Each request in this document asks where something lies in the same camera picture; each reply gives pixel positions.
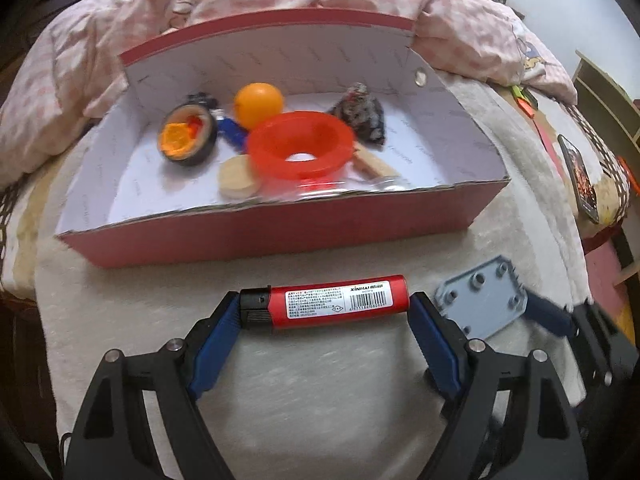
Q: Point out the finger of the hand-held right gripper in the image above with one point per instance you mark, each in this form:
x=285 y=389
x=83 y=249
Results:
x=550 y=315

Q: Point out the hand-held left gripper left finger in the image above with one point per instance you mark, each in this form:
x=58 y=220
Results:
x=215 y=345

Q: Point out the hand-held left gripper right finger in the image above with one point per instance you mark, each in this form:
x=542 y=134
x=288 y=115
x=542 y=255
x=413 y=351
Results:
x=437 y=345

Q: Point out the grey metal plate with holes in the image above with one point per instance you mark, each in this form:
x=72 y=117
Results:
x=480 y=300

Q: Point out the red lighter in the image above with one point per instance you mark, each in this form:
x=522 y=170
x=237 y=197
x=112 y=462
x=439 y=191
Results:
x=340 y=302

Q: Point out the red cardboard box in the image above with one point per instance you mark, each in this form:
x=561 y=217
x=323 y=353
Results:
x=280 y=235

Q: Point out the round wooden disc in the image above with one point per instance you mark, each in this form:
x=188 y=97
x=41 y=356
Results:
x=237 y=177

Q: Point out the light wooden block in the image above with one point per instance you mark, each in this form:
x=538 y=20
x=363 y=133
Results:
x=372 y=162

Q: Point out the orange-red plastic funnel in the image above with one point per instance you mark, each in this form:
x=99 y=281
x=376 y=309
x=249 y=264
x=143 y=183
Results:
x=265 y=155

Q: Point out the black tape roll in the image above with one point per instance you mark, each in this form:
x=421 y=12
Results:
x=206 y=146

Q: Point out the orange plastic lump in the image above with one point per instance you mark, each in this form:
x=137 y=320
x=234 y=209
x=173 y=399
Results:
x=179 y=137

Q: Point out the blue cylinder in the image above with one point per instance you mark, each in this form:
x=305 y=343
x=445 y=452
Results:
x=232 y=132

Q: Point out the orange ball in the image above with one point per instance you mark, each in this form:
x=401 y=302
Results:
x=260 y=105

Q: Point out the dark patterned beanbag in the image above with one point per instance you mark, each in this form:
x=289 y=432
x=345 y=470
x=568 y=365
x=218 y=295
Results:
x=360 y=110

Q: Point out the black white toy figure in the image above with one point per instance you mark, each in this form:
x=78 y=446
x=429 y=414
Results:
x=202 y=97

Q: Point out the white fuzzy blanket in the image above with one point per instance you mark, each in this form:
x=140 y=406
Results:
x=300 y=385

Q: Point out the black smartphone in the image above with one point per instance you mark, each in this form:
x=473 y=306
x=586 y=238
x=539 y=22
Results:
x=580 y=180

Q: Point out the orange green toy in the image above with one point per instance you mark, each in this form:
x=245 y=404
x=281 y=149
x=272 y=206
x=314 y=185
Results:
x=524 y=99

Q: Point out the light wooden shelf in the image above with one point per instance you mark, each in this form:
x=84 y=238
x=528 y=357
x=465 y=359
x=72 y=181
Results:
x=605 y=95

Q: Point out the pink checked quilt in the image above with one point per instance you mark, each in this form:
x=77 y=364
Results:
x=75 y=60

